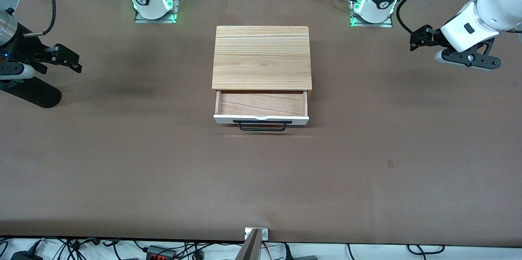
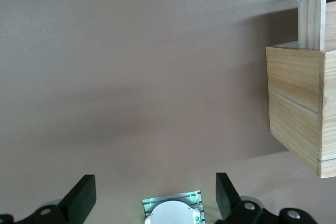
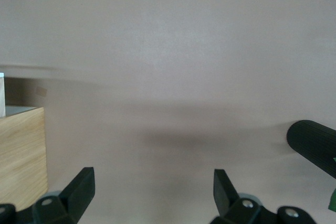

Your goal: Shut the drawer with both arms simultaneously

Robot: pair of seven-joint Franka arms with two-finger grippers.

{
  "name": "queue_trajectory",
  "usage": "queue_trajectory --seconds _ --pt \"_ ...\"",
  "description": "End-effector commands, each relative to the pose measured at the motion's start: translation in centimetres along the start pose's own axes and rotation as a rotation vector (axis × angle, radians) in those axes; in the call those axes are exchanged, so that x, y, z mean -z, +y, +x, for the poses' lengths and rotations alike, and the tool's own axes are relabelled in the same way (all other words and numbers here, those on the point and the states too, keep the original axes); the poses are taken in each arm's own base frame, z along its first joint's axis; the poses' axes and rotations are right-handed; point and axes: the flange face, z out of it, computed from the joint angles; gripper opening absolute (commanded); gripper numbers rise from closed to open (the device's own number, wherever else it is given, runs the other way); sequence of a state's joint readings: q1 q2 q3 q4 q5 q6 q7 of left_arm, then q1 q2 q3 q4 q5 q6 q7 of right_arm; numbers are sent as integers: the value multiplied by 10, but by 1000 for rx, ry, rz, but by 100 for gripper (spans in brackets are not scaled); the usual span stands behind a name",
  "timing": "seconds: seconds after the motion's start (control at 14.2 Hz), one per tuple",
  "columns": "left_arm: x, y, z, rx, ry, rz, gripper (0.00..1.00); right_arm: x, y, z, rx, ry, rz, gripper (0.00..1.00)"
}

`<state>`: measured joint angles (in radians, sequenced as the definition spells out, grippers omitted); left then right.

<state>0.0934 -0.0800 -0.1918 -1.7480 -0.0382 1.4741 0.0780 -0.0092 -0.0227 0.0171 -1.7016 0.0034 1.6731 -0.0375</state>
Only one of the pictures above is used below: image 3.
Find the black ribbed cylindrical vase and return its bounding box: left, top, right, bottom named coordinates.
left=286, top=120, right=336, bottom=180

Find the red rose with green leaves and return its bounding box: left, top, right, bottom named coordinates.
left=327, top=157, right=336, bottom=210

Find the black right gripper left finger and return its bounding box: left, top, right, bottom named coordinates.
left=0, top=167, right=95, bottom=224

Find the wooden drawer with black handle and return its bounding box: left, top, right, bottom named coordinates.
left=0, top=72, right=49, bottom=213

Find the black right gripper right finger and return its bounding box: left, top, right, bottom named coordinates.
left=209, top=169, right=317, bottom=224

